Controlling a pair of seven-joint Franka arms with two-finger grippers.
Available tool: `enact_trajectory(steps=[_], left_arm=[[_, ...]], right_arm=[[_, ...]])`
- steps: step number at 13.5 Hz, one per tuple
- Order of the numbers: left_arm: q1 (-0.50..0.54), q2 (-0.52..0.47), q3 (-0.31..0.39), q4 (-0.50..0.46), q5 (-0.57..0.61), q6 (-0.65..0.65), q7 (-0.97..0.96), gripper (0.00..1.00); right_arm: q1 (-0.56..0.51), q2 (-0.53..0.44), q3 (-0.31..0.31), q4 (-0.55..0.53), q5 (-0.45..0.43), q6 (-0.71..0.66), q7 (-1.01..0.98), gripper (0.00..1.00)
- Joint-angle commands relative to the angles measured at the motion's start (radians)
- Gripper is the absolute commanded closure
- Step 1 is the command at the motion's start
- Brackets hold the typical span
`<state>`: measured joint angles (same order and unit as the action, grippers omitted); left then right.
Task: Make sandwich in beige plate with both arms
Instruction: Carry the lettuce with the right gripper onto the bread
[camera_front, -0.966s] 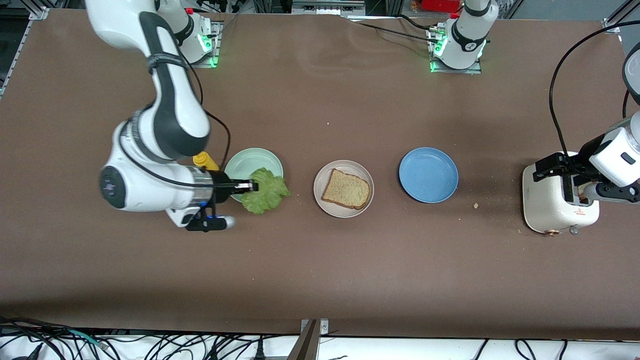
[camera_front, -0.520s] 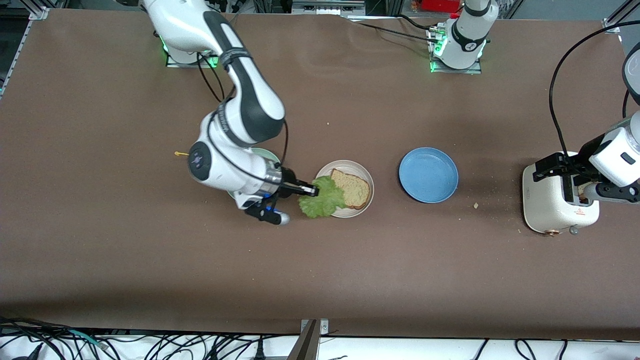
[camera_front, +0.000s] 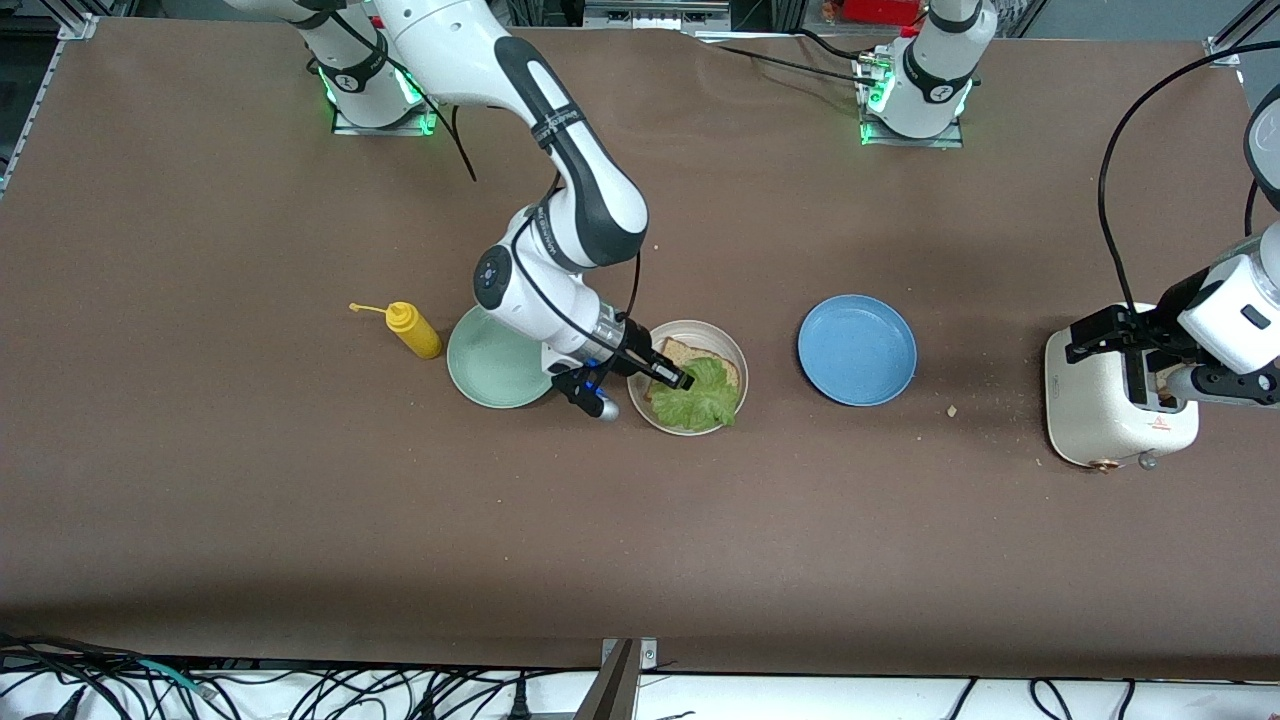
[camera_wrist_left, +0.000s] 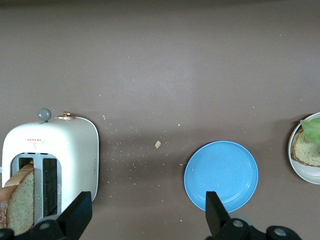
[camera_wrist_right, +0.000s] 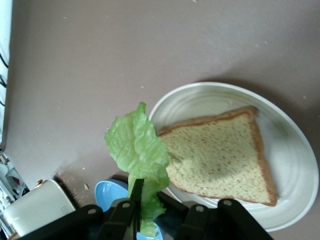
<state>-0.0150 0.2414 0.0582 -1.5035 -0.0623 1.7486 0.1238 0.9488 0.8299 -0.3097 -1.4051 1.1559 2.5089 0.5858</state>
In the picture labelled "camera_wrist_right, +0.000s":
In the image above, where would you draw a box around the white toaster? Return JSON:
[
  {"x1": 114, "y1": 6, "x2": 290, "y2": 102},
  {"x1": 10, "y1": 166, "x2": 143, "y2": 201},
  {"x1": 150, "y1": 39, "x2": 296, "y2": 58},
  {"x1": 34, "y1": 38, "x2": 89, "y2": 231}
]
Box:
[{"x1": 2, "y1": 178, "x2": 77, "y2": 239}]

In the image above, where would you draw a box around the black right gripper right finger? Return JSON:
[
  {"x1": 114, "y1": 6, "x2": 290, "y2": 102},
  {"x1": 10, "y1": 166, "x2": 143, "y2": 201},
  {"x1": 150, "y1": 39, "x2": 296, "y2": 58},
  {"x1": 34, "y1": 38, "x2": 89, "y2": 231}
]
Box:
[{"x1": 156, "y1": 191, "x2": 276, "y2": 240}]

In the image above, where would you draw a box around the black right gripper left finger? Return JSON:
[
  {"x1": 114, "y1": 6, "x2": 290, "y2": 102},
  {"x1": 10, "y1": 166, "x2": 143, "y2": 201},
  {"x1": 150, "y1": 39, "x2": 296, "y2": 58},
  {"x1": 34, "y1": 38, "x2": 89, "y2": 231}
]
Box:
[{"x1": 14, "y1": 178, "x2": 145, "y2": 240}]

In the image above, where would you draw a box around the beige plate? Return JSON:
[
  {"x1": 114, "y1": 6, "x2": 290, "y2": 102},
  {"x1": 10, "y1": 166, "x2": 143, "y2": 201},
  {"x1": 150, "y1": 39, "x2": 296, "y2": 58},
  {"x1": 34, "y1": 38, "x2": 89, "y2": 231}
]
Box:
[{"x1": 147, "y1": 81, "x2": 320, "y2": 232}]

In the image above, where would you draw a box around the green lettuce leaf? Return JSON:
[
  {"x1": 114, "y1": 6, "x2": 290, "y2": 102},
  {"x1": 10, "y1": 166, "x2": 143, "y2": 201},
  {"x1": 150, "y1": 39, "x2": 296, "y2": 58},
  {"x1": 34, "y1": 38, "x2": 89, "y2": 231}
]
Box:
[{"x1": 104, "y1": 101, "x2": 171, "y2": 238}]

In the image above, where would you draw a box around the blue plate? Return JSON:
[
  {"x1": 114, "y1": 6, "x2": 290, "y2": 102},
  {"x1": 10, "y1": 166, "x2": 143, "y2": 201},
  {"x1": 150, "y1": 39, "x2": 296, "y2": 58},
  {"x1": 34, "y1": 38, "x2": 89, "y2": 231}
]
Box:
[{"x1": 94, "y1": 180, "x2": 163, "y2": 240}]

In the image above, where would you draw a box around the brown bread slice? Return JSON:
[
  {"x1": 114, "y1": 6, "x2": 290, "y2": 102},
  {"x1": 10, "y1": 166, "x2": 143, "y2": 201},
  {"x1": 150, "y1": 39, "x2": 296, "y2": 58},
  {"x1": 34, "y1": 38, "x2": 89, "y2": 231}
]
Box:
[{"x1": 157, "y1": 105, "x2": 279, "y2": 207}]

